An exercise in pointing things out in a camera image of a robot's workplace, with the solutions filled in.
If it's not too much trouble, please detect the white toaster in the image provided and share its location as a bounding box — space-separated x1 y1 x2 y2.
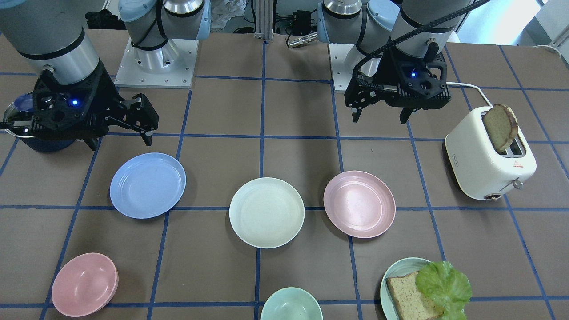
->
444 106 537 200

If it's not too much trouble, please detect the white toaster power cable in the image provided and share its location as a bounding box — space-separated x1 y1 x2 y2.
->
446 81 493 107

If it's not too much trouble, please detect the blue plate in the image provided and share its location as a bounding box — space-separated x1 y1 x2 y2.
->
109 152 187 219

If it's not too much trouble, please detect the white chair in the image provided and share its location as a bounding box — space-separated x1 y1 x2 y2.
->
447 30 461 43

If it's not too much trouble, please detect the green lettuce leaf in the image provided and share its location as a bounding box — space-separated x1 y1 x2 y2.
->
415 261 472 320

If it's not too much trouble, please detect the cream white plate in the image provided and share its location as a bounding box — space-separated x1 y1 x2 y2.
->
229 177 305 249

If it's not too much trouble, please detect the pink bowl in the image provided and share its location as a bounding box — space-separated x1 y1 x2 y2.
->
51 252 119 317

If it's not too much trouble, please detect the blue saucepan with lid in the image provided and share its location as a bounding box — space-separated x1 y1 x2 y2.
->
2 93 74 153

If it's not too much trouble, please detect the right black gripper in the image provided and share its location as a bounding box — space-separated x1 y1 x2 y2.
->
30 61 159 152

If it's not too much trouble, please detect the green plate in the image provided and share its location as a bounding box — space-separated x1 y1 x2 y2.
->
379 257 430 320

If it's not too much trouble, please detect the bread slice on plate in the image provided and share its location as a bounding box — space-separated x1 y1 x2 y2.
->
386 271 444 320

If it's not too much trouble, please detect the green bowl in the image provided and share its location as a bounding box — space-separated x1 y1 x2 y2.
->
260 287 323 320

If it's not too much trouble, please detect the aluminium frame post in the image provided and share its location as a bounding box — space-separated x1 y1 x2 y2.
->
252 0 276 44

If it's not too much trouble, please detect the pink plate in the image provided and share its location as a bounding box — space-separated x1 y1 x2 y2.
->
323 170 396 239

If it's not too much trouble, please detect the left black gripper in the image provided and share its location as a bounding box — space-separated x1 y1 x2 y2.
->
344 48 450 125

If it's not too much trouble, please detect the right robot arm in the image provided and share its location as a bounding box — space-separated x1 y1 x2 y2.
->
1 0 211 152

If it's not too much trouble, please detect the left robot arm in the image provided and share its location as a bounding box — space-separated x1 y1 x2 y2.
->
317 0 478 124

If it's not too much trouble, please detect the toast slice in toaster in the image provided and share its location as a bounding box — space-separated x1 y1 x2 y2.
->
482 104 519 154

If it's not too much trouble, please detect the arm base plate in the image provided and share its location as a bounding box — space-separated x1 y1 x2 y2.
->
114 39 200 89
329 43 364 93

